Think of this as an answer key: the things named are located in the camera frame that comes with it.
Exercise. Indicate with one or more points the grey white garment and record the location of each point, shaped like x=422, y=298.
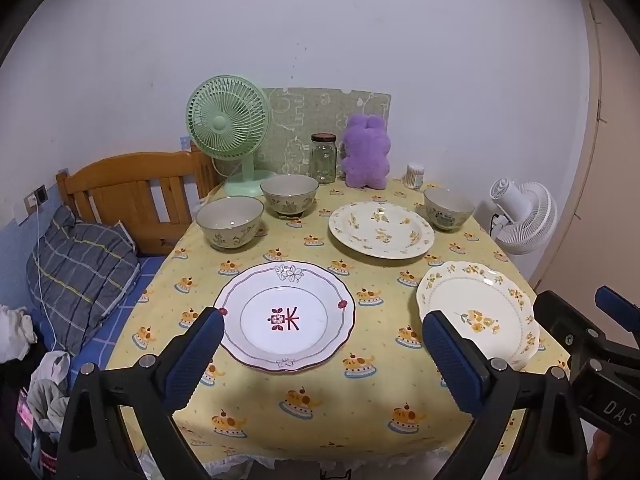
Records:
x=50, y=390

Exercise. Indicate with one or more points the round yellow floral plate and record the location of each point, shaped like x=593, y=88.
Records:
x=380, y=240

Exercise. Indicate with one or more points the beige door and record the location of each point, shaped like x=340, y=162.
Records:
x=615, y=110

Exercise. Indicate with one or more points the white desk fan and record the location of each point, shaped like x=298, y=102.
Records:
x=535, y=225

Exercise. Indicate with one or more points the purple plush toy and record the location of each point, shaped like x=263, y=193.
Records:
x=365, y=160

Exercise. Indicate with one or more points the wooden bed headboard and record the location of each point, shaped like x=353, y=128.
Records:
x=125, y=170

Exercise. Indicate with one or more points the green patterned mat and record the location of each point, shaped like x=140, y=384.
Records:
x=310, y=110

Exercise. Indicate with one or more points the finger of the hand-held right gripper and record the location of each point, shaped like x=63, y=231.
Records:
x=616, y=306
x=565, y=317

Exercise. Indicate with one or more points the white plate red emblem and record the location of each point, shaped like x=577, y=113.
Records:
x=300, y=345

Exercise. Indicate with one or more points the grey plaid pillow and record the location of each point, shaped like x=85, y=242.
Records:
x=75, y=270

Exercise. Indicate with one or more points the glass jar dark lid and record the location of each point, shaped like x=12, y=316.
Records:
x=323, y=160

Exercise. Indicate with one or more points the scalloped yellow floral plate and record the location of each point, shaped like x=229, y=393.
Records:
x=480, y=300

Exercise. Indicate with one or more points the small bowl green print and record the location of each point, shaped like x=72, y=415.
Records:
x=447, y=220

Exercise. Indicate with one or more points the cotton swab container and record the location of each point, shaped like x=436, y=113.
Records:
x=415, y=177

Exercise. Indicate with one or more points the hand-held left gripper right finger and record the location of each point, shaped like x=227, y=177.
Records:
x=452, y=355

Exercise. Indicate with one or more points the green desk fan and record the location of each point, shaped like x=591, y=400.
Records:
x=220, y=125

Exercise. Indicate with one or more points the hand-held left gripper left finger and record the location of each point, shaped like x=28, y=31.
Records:
x=192, y=360

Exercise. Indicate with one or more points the beige leaf-pattern ceramic bowl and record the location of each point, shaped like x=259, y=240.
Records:
x=230, y=235
x=290, y=205

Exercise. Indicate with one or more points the blue checked bedsheet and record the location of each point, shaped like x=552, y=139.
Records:
x=117, y=325

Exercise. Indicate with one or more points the yellow printed tablecloth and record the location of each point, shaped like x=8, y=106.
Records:
x=320, y=400

